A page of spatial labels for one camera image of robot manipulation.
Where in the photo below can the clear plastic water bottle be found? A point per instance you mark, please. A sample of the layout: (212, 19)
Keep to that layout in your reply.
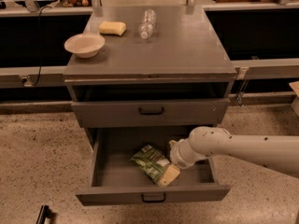
(147, 24)

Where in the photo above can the black upper drawer handle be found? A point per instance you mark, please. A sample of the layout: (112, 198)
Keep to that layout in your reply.
(151, 112)

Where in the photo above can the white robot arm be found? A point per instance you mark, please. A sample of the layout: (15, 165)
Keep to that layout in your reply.
(279, 153)

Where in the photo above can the yellow sponge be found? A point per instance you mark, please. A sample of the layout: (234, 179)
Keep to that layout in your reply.
(112, 28)

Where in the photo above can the black object on floor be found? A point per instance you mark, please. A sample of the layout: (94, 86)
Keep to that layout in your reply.
(44, 213)

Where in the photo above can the green jalapeno chip bag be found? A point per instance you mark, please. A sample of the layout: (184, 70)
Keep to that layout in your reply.
(152, 162)

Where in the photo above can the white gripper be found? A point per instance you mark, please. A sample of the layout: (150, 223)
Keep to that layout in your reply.
(178, 155)

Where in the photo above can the closed grey upper drawer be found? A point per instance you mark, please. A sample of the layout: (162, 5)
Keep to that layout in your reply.
(125, 113)

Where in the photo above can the grey drawer cabinet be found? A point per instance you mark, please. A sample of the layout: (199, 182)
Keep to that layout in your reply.
(183, 60)

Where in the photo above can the open grey lower drawer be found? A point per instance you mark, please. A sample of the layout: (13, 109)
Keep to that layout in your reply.
(115, 179)

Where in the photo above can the white bowl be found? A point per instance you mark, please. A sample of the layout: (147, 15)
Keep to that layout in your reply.
(84, 45)

